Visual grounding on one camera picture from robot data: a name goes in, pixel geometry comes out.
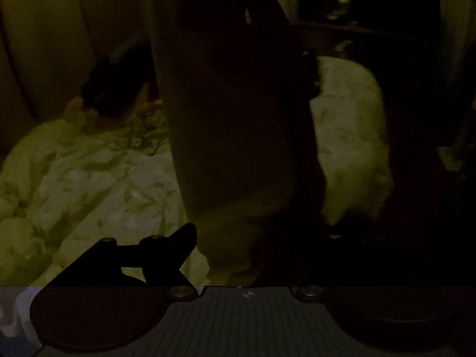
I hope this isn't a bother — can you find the monkey-print yellow blanket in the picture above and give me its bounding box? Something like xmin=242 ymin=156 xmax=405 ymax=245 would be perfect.
xmin=64 ymin=97 xmax=169 ymax=156

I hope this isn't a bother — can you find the plain beige small garment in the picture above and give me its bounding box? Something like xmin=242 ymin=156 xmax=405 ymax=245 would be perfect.
xmin=152 ymin=0 xmax=326 ymax=272

